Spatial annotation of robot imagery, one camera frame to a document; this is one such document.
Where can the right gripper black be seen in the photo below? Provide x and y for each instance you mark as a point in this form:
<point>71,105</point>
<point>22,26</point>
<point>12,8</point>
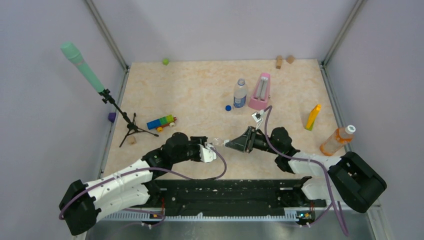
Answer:
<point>243,143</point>

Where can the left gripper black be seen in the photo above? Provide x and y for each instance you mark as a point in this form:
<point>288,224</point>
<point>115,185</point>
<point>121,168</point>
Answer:
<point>197,141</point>

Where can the clear bottle white cap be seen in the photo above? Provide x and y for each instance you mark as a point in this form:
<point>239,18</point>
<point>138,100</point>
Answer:
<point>218,142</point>

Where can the clear bottle blue label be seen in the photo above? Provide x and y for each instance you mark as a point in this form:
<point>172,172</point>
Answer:
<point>240,93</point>

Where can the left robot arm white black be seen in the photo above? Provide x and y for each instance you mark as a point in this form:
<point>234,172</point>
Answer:
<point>86,203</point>

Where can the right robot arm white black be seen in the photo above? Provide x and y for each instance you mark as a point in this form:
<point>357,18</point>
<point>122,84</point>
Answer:
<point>346,179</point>

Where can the orange juice bottle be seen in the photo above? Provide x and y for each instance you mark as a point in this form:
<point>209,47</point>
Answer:
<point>341,137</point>

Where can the toy brick car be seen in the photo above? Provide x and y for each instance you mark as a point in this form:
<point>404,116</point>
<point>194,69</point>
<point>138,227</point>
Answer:
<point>160,123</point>

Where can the pink metronome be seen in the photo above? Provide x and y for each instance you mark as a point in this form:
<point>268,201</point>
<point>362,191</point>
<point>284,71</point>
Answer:
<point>261,93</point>

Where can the wooden cube near tripod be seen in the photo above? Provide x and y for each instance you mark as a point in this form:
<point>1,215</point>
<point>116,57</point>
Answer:
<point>131,140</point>

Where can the purple small block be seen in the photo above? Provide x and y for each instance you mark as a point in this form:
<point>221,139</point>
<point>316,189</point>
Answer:
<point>112,117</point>

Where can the tall wooden block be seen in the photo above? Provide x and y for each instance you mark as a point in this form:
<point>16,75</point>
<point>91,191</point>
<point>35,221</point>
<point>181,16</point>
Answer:
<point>279,62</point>

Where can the small wooden cube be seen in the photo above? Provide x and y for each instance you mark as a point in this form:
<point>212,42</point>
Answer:
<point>290,59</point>

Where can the black microphone tripod stand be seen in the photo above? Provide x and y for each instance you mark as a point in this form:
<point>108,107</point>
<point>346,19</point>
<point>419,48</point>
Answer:
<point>131,124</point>

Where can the green microphone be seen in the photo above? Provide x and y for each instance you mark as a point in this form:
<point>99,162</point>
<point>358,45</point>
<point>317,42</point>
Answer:
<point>73,54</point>

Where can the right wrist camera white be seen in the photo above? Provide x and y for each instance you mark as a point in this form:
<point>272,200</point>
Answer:
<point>258,118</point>

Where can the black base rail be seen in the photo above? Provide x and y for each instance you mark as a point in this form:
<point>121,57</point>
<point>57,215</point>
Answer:
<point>228,198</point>

